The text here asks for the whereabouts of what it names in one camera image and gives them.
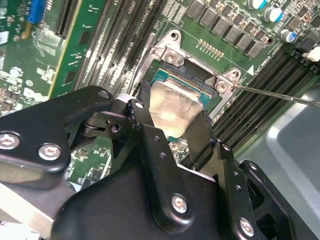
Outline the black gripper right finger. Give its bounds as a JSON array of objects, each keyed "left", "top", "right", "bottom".
[{"left": 186, "top": 109, "right": 308, "bottom": 240}]

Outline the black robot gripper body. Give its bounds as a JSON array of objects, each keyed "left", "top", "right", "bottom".
[{"left": 51, "top": 161, "right": 240, "bottom": 240}]

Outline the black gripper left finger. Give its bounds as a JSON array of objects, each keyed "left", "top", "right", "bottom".
[{"left": 0, "top": 79, "right": 196, "bottom": 235}]

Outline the silver CPU plate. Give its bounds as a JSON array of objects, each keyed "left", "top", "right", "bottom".
[{"left": 149, "top": 69, "right": 213, "bottom": 143}]

